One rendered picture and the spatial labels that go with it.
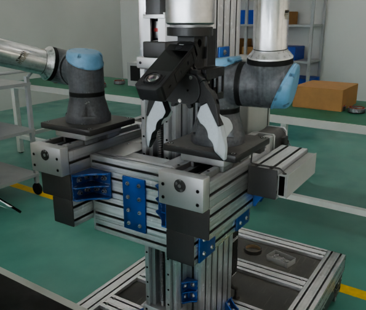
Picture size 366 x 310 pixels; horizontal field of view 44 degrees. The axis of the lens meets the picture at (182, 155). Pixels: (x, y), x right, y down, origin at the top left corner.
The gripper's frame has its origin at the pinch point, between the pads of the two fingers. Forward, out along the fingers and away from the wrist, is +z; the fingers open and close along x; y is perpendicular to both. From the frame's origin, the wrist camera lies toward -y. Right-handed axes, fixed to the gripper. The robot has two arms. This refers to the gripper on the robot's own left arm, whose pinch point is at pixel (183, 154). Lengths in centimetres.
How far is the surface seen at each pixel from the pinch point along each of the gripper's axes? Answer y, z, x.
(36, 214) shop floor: 137, 115, 213
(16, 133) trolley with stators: 150, 61, 243
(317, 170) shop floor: 346, 116, 71
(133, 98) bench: 226, 41, 191
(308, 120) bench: 222, 42, 46
